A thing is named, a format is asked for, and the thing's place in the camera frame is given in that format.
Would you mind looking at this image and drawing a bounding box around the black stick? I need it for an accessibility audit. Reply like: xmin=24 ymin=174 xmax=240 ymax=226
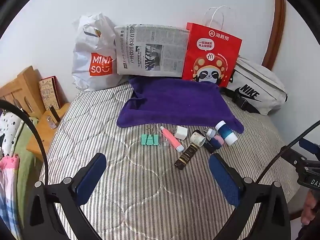
xmin=49 ymin=105 xmax=61 ymax=127

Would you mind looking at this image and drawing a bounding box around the blue and white bottle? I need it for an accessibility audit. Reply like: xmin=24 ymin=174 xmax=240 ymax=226
xmin=215 ymin=120 xmax=237 ymax=146

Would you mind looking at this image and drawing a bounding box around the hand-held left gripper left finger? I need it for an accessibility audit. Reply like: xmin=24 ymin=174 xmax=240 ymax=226
xmin=24 ymin=152 xmax=107 ymax=240

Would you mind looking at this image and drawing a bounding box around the brown wooden frame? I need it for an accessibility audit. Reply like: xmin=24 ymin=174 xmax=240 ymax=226
xmin=262 ymin=0 xmax=287 ymax=68

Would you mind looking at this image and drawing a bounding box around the white waist bag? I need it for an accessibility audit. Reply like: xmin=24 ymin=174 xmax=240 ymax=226
xmin=219 ymin=55 xmax=288 ymax=116

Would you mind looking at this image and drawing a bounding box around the pink tube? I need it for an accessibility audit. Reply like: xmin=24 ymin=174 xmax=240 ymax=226
xmin=160 ymin=126 xmax=185 ymax=152

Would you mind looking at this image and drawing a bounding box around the brown patterned book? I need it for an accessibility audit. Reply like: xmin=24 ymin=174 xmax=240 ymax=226
xmin=38 ymin=76 xmax=61 ymax=110

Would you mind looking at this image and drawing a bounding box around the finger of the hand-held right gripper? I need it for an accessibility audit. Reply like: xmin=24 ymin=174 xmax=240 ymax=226
xmin=299 ymin=138 xmax=320 ymax=157
xmin=282 ymin=147 xmax=308 ymax=167

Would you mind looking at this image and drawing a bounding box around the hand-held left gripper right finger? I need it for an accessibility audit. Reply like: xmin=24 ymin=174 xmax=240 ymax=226
xmin=209 ymin=152 xmax=292 ymax=240

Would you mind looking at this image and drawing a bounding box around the small clear plastic cup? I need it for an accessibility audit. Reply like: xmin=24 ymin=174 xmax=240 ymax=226
xmin=156 ymin=134 xmax=171 ymax=149

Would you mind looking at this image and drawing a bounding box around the person's right hand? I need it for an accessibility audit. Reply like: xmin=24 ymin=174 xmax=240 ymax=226
xmin=301 ymin=189 xmax=320 ymax=227

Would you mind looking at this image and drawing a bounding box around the blue and pink eraser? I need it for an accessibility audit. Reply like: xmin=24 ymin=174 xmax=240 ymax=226
xmin=209 ymin=135 xmax=224 ymax=147

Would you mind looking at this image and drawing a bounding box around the green blanket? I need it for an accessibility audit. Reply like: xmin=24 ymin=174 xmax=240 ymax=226
xmin=15 ymin=117 xmax=48 ymax=230

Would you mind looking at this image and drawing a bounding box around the black rectangular box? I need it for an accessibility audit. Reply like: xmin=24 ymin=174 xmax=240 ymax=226
xmin=192 ymin=129 xmax=218 ymax=153

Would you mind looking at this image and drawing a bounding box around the white charger plug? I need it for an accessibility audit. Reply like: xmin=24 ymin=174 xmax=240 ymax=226
xmin=174 ymin=126 xmax=187 ymax=140

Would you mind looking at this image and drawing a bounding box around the white plastic shopping bag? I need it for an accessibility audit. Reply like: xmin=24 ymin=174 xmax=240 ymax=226
xmin=71 ymin=12 xmax=130 ymax=92

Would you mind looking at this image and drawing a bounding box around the pink striped cloth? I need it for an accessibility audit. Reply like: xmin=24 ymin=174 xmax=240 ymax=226
xmin=0 ymin=155 xmax=21 ymax=233

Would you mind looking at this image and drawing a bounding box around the small glass bottle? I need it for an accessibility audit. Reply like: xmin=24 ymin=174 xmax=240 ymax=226
xmin=46 ymin=115 xmax=57 ymax=130

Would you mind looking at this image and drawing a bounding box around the red paper bag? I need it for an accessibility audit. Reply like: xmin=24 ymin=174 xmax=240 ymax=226
xmin=182 ymin=5 xmax=243 ymax=88

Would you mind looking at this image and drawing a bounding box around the striped bed quilt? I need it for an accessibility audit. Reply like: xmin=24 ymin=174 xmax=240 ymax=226
xmin=37 ymin=81 xmax=296 ymax=240

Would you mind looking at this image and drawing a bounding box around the black cable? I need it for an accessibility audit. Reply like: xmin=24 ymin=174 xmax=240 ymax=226
xmin=0 ymin=99 xmax=49 ymax=181
xmin=257 ymin=120 xmax=320 ymax=183

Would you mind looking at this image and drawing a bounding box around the green binder clip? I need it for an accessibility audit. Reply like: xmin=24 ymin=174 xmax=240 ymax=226
xmin=141 ymin=124 xmax=160 ymax=146

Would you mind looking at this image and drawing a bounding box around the purple towel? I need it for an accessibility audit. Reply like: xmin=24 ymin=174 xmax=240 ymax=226
xmin=116 ymin=76 xmax=245 ymax=135

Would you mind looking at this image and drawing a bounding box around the wooden nightstand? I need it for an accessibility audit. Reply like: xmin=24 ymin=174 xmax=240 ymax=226
xmin=26 ymin=102 xmax=72 ymax=161

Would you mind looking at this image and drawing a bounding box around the dark brown gold-print tube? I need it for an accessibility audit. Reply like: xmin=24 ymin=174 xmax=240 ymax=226
xmin=174 ymin=144 xmax=198 ymax=169

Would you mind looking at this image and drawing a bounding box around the white printed pillow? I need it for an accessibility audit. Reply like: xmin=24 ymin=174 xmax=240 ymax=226
xmin=0 ymin=111 xmax=25 ymax=158

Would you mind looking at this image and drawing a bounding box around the folded newspaper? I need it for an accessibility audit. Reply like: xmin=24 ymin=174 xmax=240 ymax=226
xmin=114 ymin=24 xmax=191 ymax=80

